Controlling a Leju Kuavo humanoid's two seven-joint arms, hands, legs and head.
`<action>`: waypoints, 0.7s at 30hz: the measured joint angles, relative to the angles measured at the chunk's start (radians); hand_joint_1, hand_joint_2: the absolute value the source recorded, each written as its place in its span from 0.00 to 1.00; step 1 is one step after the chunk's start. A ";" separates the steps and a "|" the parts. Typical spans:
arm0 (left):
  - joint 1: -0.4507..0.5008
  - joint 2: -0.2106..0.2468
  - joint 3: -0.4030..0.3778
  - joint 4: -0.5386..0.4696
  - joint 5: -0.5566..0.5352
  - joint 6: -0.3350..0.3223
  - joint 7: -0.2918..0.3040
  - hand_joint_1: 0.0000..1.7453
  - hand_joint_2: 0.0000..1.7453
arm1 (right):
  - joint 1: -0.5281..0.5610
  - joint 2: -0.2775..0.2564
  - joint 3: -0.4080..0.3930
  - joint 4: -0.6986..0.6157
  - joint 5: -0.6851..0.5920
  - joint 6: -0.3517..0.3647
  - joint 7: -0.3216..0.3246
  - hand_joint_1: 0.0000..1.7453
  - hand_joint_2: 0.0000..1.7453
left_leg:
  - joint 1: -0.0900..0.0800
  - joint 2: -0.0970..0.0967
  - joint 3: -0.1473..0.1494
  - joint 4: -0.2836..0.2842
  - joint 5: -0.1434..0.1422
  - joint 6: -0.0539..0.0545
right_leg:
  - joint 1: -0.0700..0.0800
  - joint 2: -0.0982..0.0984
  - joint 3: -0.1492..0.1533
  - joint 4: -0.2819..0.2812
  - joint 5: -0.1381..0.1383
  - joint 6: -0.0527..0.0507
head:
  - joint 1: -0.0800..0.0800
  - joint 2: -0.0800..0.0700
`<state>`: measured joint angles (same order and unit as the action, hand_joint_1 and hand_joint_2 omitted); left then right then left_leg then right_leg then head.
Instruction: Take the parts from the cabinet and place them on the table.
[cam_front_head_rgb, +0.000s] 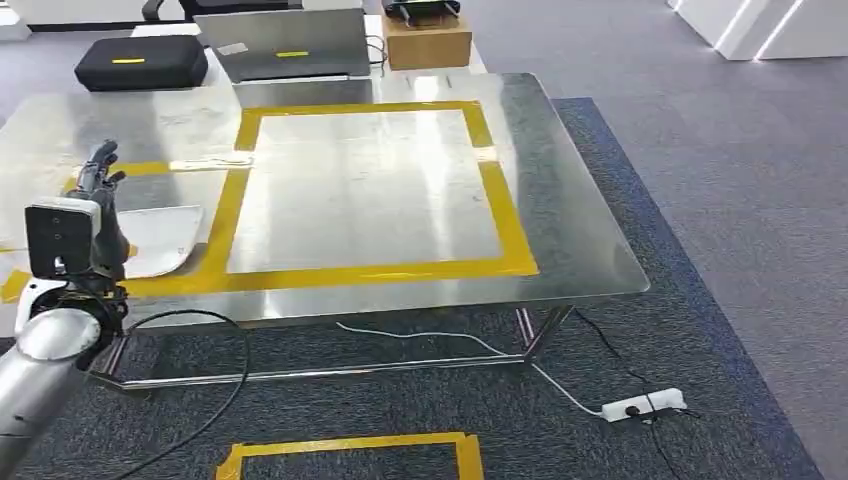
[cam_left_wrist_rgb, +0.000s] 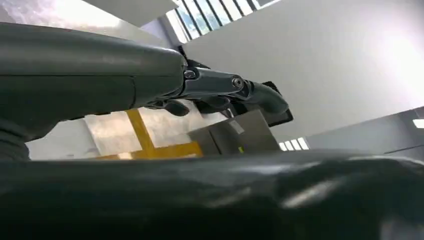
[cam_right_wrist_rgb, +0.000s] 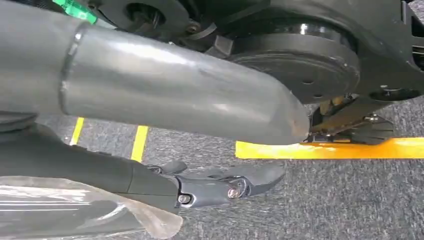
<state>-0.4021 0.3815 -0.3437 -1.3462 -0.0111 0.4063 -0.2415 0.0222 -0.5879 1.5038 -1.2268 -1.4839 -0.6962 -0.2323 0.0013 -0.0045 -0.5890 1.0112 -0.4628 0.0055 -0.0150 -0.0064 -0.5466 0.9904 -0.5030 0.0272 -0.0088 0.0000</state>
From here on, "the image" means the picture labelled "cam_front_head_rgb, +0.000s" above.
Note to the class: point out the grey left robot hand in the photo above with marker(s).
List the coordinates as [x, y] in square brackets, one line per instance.
[106, 218]

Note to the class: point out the white desk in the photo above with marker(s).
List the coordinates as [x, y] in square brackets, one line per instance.
[378, 33]

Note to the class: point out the pale metal sheet part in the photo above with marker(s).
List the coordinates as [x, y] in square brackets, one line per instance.
[162, 242]

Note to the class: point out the steel table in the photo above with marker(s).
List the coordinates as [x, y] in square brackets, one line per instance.
[371, 199]

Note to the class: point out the black device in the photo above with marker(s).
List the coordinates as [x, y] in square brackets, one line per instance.
[420, 8]

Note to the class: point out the white tape piece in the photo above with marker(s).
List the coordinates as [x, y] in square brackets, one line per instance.
[212, 161]

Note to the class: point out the silver metal case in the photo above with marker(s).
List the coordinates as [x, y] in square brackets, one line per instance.
[285, 43]

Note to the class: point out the cardboard box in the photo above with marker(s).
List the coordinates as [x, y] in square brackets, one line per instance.
[427, 43]

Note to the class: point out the white partition blocks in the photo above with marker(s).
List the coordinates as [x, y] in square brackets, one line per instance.
[762, 26]

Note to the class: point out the yellow tape frame on table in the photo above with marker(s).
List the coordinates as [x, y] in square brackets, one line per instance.
[218, 245]

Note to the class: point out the yellow tape strip on table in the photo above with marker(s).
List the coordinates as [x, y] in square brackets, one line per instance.
[142, 168]

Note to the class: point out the white power strip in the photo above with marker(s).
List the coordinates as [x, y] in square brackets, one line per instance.
[646, 404]

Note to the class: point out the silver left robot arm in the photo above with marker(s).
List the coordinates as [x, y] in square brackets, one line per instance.
[40, 378]

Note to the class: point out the black carrying case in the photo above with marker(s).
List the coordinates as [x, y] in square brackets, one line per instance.
[142, 63]

